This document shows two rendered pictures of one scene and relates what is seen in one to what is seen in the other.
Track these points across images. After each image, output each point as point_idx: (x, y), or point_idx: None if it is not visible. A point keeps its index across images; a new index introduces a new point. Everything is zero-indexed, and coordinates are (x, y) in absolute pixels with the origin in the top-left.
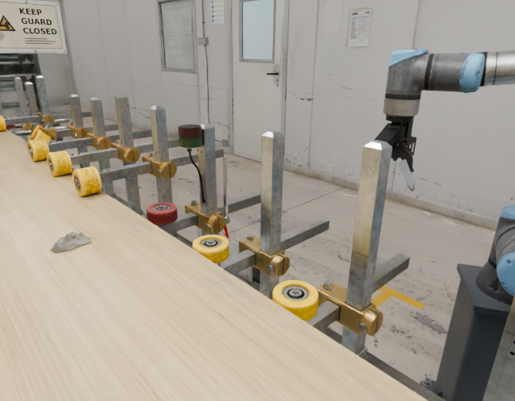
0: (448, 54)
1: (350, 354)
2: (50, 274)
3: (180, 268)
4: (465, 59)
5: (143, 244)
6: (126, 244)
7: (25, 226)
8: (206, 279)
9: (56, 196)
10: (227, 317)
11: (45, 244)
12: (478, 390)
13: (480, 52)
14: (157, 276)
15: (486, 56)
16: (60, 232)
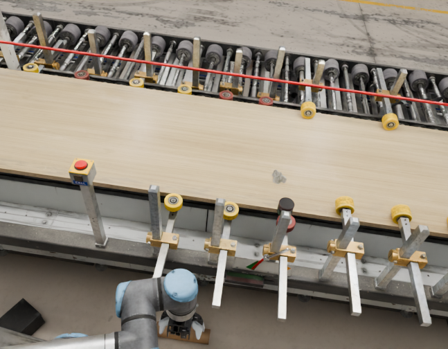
0: (145, 284)
1: (142, 188)
2: (258, 164)
3: (224, 190)
4: (130, 282)
5: (253, 193)
6: (260, 189)
7: (313, 174)
8: (208, 190)
9: None
10: (186, 181)
11: (285, 172)
12: None
13: (121, 338)
14: (226, 182)
15: (114, 333)
16: (294, 180)
